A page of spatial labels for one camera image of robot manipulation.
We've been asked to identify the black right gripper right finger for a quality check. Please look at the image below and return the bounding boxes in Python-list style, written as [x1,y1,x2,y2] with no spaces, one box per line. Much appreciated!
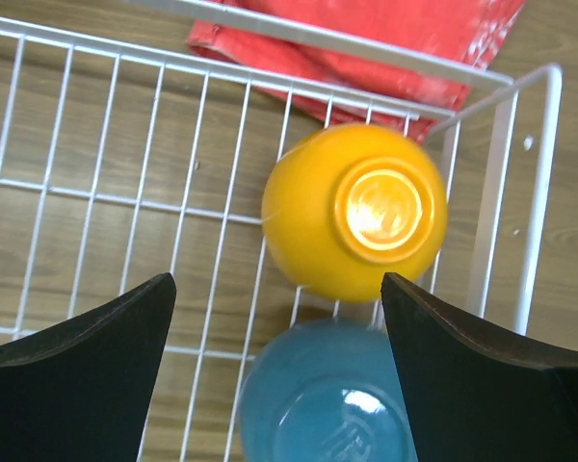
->
[381,273,578,461]

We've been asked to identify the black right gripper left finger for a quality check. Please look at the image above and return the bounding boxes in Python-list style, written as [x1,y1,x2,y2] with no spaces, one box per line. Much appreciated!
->
[0,273,176,461]

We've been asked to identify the blue bowl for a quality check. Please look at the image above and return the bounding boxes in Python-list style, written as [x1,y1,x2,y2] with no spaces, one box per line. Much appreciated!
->
[238,318,417,462]

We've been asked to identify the yellow orange bowl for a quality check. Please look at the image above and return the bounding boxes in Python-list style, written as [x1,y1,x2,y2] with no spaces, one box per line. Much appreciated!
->
[261,123,448,303]

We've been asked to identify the red white folded towel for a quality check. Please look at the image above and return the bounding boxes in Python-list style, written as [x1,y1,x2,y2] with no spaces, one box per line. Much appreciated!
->
[185,0,529,143]

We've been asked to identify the white wire dish rack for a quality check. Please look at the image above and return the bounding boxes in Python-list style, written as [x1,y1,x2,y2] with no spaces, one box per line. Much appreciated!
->
[0,0,564,462]

